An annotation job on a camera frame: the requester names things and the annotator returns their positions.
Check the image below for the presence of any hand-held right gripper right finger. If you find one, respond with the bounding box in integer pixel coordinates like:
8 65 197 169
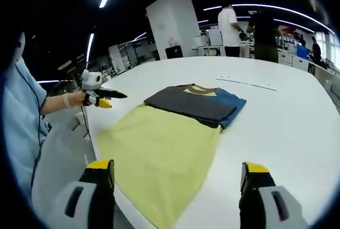
238 162 309 229

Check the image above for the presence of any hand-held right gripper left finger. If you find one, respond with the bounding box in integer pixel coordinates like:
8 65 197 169
53 159 117 229

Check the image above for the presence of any yellow blue grey garment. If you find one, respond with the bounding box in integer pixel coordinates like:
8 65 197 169
95 82 247 229

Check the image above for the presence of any person's left hand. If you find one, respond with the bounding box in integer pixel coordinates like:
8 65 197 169
69 91 87 107

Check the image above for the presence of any black cabinet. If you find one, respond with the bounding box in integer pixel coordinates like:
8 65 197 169
165 45 183 60

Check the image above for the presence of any person's light blue shirt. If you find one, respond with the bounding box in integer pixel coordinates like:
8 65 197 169
3 58 49 191

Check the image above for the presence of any white appliance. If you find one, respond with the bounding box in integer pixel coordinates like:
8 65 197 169
209 29 223 46

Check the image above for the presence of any white flat strip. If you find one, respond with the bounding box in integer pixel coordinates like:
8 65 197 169
215 74 277 91

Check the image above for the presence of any white desk row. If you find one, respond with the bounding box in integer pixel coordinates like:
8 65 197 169
277 52 336 77

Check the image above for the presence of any blue storage box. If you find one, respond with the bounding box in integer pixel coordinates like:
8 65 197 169
296 45 310 60

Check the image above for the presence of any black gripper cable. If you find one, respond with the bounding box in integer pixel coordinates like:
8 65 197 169
80 105 91 140

